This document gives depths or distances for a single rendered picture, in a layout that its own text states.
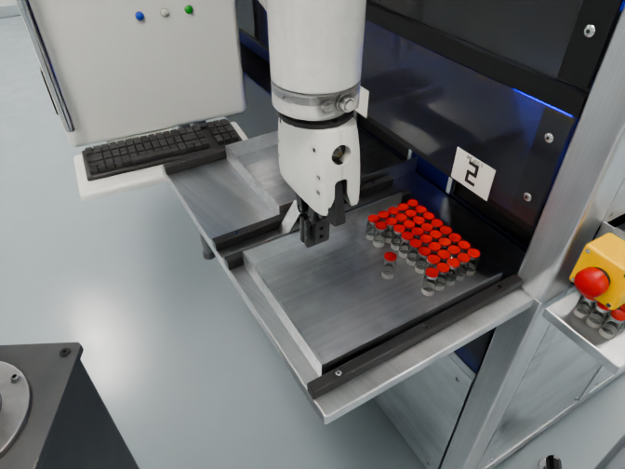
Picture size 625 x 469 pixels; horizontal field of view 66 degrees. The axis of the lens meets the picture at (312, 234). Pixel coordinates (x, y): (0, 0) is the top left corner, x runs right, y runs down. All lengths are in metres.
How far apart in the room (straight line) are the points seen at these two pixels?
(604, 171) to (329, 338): 0.43
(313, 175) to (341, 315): 0.34
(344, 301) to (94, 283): 1.57
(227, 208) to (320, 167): 0.53
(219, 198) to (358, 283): 0.36
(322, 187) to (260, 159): 0.65
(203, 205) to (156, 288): 1.14
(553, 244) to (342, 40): 0.49
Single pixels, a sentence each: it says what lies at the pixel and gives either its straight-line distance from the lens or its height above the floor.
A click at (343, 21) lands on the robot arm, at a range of 0.42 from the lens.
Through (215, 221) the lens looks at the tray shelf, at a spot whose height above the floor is 0.88.
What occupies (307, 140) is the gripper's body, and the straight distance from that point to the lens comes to 0.46.
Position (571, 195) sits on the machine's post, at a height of 1.08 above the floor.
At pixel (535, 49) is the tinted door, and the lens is 0.75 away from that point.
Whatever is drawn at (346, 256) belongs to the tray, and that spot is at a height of 0.88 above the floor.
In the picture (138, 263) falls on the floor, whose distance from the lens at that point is 2.23.
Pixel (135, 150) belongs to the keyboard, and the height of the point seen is 0.83.
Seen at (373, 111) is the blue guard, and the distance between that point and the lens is 1.03.
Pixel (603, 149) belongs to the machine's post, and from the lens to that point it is 0.70.
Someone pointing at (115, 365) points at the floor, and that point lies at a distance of 1.90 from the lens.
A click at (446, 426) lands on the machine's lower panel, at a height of 0.35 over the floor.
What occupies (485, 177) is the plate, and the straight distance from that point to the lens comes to 0.83.
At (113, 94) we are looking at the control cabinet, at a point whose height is 0.93.
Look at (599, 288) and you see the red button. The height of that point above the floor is 1.00.
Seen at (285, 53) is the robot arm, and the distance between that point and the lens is 0.43.
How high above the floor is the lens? 1.47
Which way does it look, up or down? 41 degrees down
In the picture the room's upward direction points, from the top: straight up
